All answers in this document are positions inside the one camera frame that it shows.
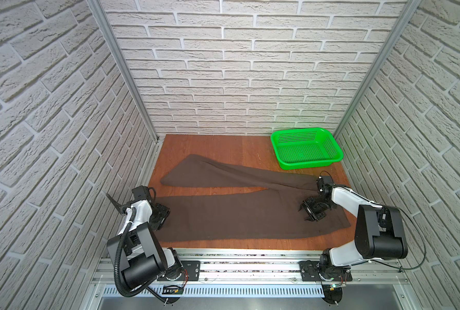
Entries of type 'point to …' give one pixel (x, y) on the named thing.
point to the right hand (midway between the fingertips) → (301, 211)
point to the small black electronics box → (172, 289)
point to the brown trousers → (260, 203)
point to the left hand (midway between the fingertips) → (164, 215)
